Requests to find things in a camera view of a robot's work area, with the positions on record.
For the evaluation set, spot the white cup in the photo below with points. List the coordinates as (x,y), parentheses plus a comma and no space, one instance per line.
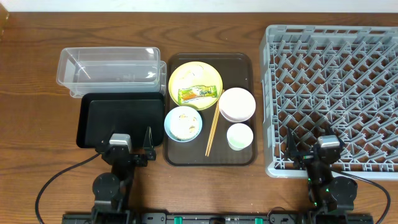
(239,136)

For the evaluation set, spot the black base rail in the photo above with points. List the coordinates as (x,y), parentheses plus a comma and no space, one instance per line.
(162,218)

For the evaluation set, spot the wooden chopstick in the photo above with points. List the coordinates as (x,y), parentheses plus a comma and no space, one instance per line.
(214,121)
(213,133)

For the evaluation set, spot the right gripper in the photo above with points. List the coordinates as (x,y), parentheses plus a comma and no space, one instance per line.
(314,158)

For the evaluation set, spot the blue bowl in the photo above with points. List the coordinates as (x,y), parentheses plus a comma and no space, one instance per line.
(178,110)

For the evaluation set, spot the grey dishwasher rack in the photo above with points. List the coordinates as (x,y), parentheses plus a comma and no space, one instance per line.
(344,77)

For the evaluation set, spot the pink bowl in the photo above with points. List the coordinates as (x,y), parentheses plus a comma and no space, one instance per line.
(237,105)

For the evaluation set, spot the black tray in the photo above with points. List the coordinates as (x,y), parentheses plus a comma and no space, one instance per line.
(104,114)

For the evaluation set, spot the green snack wrapper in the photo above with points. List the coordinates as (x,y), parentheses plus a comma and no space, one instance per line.
(186,95)

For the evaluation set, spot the yellow plate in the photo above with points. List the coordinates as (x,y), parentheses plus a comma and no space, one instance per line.
(195,84)

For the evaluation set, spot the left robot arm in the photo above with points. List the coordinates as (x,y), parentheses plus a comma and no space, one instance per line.
(112,189)

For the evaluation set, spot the white napkin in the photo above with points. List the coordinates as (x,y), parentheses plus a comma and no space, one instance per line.
(192,74)

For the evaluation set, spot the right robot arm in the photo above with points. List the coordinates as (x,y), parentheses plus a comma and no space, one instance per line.
(331,196)

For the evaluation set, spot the clear plastic bin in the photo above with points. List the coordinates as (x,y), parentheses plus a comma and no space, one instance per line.
(86,70)

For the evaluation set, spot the rice and nut shells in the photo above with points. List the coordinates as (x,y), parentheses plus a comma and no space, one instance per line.
(184,126)

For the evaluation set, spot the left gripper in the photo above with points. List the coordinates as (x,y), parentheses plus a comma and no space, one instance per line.
(125,155)

